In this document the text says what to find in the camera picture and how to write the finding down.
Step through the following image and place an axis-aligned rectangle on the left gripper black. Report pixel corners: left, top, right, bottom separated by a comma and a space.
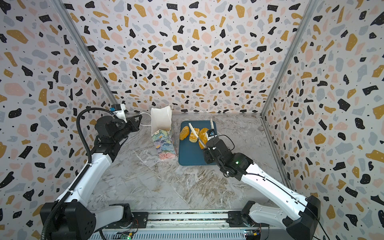
112, 114, 142, 144

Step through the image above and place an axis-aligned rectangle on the small oval bread roll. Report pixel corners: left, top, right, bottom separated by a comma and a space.
179, 126, 190, 141

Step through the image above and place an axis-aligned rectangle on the floral paper bag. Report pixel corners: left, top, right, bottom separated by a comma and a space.
140, 105, 177, 160

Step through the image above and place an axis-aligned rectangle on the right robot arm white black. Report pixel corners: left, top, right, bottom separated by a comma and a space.
188, 123, 321, 240

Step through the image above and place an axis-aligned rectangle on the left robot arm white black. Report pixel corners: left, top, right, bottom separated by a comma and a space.
40, 115, 142, 240

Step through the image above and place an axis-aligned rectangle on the large oval brown bread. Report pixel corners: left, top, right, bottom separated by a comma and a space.
199, 128, 209, 150

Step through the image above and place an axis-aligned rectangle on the striped glazed bread loaf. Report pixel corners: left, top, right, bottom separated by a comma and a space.
189, 128, 200, 143

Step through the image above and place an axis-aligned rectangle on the teal rectangular tray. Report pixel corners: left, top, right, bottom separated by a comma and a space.
178, 120, 211, 166

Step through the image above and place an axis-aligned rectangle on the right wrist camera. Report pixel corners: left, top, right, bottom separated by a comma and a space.
206, 129, 217, 141

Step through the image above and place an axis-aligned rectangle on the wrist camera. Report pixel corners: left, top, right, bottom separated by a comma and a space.
206, 129, 217, 141
110, 104, 127, 123

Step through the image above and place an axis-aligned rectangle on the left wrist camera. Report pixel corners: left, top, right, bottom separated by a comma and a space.
110, 104, 127, 123

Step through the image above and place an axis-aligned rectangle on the black corrugated cable conduit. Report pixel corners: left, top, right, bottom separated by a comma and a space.
40, 107, 116, 240

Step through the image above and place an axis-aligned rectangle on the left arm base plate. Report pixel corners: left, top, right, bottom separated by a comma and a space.
106, 212, 149, 231

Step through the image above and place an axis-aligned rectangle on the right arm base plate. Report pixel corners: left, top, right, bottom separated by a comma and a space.
227, 211, 256, 228

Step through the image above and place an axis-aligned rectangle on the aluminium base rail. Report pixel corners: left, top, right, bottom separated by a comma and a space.
84, 210, 271, 240

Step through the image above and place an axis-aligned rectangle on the left corner aluminium post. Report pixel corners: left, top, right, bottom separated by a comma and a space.
51, 0, 118, 105

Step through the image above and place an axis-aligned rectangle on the corner aluminium post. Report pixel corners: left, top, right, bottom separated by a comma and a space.
51, 0, 118, 105
261, 0, 319, 118

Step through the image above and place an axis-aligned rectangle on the right corner aluminium post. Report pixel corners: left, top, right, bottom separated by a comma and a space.
261, 0, 319, 118

